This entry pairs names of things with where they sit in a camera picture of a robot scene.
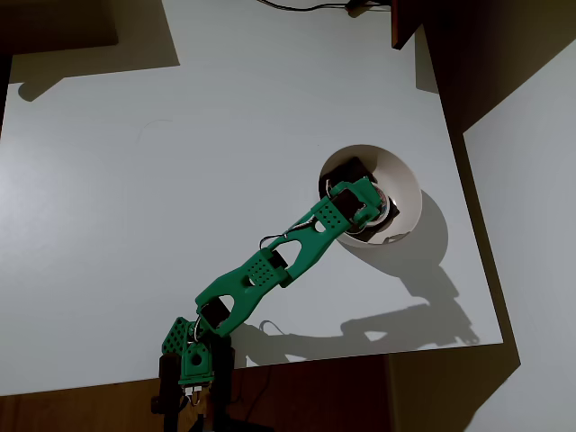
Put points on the beige masking tape roll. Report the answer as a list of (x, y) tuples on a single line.
[(375, 223)]

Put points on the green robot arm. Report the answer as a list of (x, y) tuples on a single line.
[(261, 274)]

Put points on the white round bowl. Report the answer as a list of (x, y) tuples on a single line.
[(405, 180)]

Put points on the brown wooden board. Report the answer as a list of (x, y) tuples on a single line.
[(400, 22)]

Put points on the black table clamp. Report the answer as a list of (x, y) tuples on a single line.
[(222, 364)]

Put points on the dark brown box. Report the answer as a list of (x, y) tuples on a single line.
[(54, 22)]

